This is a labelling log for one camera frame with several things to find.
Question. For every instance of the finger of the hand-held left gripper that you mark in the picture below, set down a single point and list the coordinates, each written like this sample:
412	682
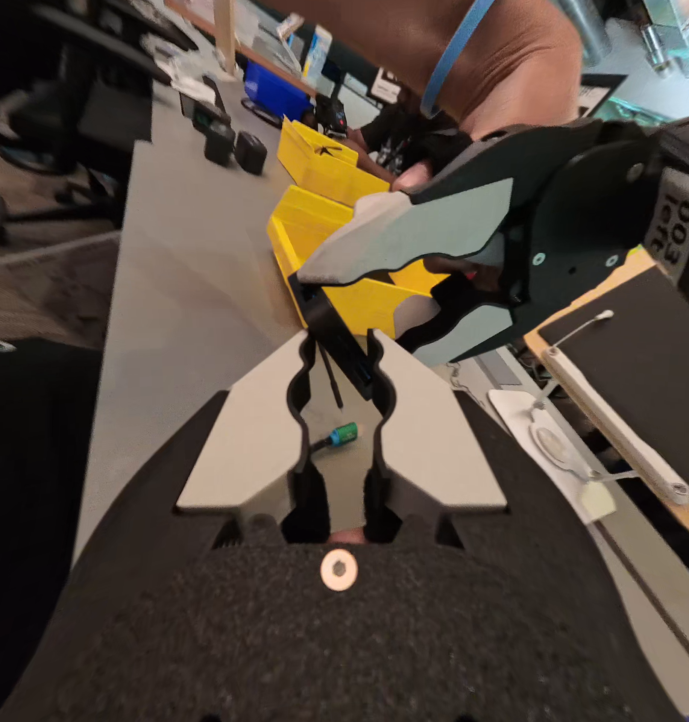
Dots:
424	226
469	333

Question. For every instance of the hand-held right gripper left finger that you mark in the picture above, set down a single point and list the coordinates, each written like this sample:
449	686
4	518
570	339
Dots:
237	451

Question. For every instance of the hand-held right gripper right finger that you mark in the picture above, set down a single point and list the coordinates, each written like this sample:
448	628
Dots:
446	451

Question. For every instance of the yellow plastic bin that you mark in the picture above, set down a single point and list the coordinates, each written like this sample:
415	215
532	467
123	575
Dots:
322	158
322	243

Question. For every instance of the person's left hand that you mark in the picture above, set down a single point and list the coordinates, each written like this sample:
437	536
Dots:
525	68

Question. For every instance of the white panel stand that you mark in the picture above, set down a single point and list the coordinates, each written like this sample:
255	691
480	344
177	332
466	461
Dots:
570	451

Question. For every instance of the wooden-framed black panel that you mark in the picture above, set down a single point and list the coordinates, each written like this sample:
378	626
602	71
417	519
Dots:
649	361

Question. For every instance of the blue plastic bin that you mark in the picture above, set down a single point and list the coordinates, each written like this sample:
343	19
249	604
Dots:
277	93

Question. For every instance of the small black device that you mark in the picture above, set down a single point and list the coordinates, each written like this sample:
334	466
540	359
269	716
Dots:
218	141

